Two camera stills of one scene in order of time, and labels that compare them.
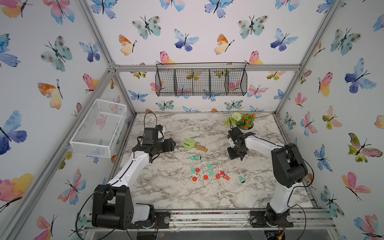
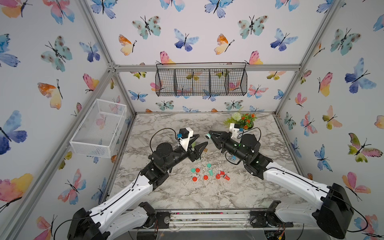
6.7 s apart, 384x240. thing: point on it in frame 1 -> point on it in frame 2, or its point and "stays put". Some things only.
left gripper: (168, 145) -> (194, 155)
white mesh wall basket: (99, 133) stays put
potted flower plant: (243, 122) stays put
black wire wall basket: (201, 79) stays put
